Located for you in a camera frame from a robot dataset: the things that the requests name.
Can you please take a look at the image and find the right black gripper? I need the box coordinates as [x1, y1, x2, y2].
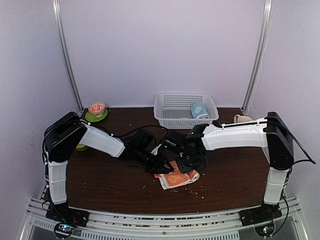
[174, 153, 205, 174]

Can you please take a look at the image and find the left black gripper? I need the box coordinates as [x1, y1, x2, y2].
[135, 147, 174, 174]

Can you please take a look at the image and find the orange bunny towel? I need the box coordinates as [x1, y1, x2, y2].
[154, 161, 200, 190]

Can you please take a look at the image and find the blue patterned towel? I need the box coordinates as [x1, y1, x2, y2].
[191, 102, 209, 119]

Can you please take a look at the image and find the white plastic basket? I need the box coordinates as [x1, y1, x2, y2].
[153, 93, 219, 129]

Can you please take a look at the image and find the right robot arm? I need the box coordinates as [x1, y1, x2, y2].
[176, 112, 294, 221]

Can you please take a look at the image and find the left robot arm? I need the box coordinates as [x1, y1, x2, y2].
[42, 111, 174, 222]

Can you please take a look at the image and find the beige mug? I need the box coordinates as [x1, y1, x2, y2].
[233, 114, 253, 124]

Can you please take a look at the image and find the small green bowl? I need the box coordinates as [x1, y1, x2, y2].
[75, 144, 89, 152]

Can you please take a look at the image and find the red patterned bowl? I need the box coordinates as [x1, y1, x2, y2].
[88, 102, 106, 117]

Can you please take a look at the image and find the green plate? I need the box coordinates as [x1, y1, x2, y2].
[85, 109, 108, 123]

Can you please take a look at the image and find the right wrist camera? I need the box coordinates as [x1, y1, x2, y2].
[163, 131, 187, 154]

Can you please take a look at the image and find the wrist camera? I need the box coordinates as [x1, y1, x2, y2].
[163, 131, 187, 154]
[131, 128, 159, 155]

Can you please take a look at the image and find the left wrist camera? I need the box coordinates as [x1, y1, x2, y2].
[131, 128, 159, 155]

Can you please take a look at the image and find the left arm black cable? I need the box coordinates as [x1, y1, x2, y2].
[41, 124, 170, 166]

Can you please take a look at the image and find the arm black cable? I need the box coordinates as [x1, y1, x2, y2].
[41, 124, 170, 166]
[264, 117, 317, 166]

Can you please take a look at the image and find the aluminium front rail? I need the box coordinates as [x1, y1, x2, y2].
[18, 197, 311, 240]

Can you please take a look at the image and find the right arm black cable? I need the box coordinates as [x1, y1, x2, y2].
[264, 117, 317, 166]

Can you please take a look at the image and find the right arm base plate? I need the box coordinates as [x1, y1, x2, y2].
[239, 206, 282, 238]

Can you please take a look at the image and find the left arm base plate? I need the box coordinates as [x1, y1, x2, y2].
[45, 208, 90, 239]

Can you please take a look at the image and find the right aluminium frame post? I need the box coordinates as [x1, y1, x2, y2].
[241, 0, 273, 115]

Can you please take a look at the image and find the aluminium frame post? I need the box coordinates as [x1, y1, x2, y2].
[52, 0, 84, 113]
[241, 0, 273, 115]

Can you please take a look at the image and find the left aluminium frame post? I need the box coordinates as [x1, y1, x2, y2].
[52, 0, 84, 113]

